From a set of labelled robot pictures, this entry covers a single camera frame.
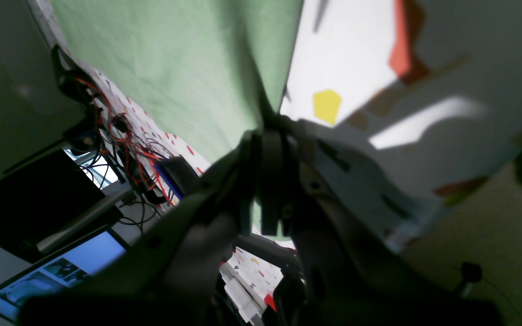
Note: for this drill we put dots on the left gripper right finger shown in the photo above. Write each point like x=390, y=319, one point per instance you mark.
x=349, y=225

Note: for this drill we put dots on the computer monitor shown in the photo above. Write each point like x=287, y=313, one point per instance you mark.
x=65, y=268

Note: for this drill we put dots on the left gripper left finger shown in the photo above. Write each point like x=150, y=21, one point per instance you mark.
x=169, y=276

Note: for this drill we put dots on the light green T-shirt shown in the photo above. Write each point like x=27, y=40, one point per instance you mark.
x=197, y=67

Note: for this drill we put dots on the blue electronic module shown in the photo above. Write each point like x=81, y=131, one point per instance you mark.
x=178, y=174

